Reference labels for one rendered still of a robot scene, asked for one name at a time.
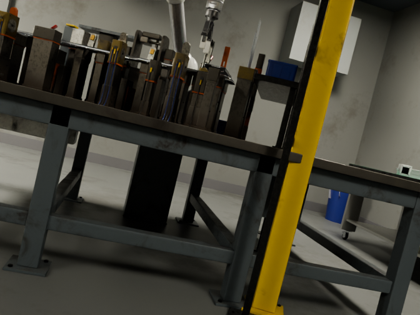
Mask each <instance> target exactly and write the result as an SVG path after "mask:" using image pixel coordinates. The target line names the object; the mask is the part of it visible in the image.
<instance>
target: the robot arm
mask: <svg viewBox="0 0 420 315"><path fill-rule="evenodd" d="M166 1H167V2H168V3H169V15H170V23H171V36H172V48H173V50H174V51H175V52H176V53H181V52H182V48H183V43H185V42H186V26H185V17H184V1H185V0H166ZM223 3H224V0H207V3H206V9H207V10H206V14H205V17H206V22H205V24H204V27H203V30H202V33H201V35H202V38H201V42H200V45H199V48H201V49H203V53H206V54H208V52H209V47H210V44H211V42H212V37H213V31H214V20H218V19H219V13H221V11H222V8H223ZM187 68H190V69H195V70H198V64H197V62H196V60H195V59H194V58H193V57H191V55H190V54H189V62H188V65H187Z"/></svg>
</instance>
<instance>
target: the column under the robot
mask: <svg viewBox="0 0 420 315"><path fill-rule="evenodd" d="M182 157H183V155H180V154H174V153H171V152H166V151H162V150H158V149H153V148H150V147H145V146H140V145H138V148H137V153H136V158H135V161H134V166H133V169H132V174H131V179H130V182H129V187H128V190H127V195H126V200H125V203H124V206H123V216H124V217H128V218H134V219H140V220H144V221H150V222H154V223H159V224H165V225H167V219H168V214H169V210H170V207H171V201H172V198H173V194H174V189H175V186H176V181H177V178H178V173H179V168H180V165H181V160H182Z"/></svg>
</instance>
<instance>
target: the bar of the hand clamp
mask: <svg viewBox="0 0 420 315"><path fill-rule="evenodd" d="M214 45H215V41H213V40H212V42H211V44H210V47H209V52H208V54H206V53H205V55H204V60H203V62H202V67H201V68H203V66H204V63H208V64H209V63H210V60H211V56H212V53H213V49H214Z"/></svg>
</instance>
